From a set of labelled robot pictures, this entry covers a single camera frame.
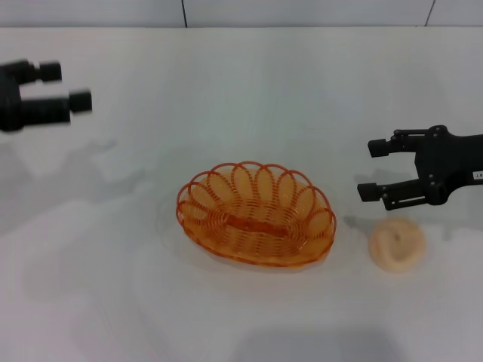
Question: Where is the pale round bread bun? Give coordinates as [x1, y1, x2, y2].
[368, 217, 427, 274]

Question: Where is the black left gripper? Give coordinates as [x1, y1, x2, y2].
[0, 59, 94, 133]

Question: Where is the orange woven plastic basket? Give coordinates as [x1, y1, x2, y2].
[175, 161, 337, 269]

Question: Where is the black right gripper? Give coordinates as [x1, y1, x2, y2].
[355, 124, 483, 211]

